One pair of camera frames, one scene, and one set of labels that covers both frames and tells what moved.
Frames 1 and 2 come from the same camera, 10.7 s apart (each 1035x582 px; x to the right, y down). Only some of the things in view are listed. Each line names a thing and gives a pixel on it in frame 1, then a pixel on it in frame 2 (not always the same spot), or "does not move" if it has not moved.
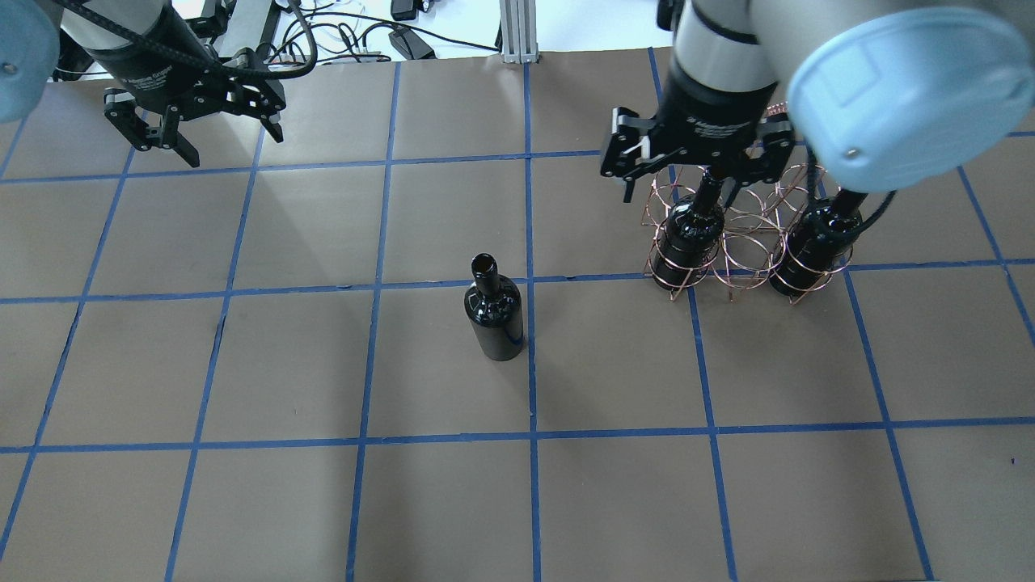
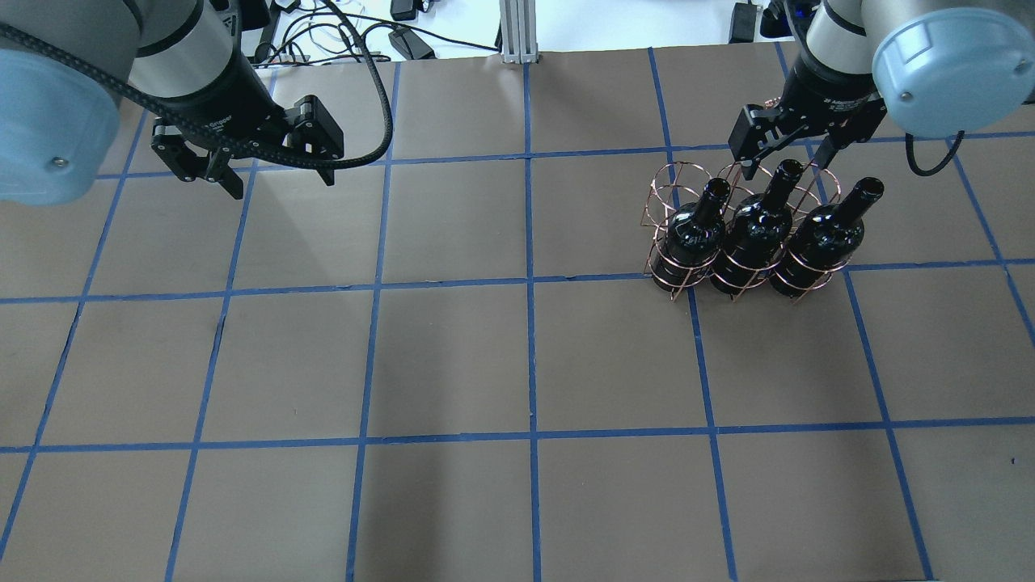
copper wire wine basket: (794, 234) does not move
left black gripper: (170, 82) → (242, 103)
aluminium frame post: (518, 31) does not move
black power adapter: (410, 45) does not move
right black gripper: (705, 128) → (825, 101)
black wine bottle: (494, 309) → (752, 255)
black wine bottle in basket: (691, 238) does not move
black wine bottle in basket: (818, 246) does not move
